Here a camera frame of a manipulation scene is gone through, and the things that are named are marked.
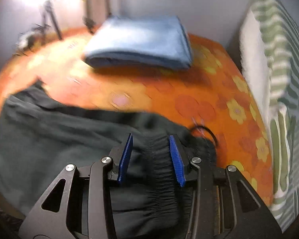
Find dark green pants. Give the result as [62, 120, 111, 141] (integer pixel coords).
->
[0, 81, 216, 238]

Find orange floral bed sheet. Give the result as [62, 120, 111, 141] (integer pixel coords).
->
[0, 29, 273, 205]

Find white power strip with plugs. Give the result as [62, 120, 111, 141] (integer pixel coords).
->
[16, 32, 36, 51]

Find green white patterned blanket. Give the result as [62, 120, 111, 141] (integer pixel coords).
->
[239, 0, 299, 230]

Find folded light blue jeans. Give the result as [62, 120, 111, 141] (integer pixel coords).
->
[83, 16, 193, 70]

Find black small tripod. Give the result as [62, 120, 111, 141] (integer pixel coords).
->
[37, 0, 63, 44]

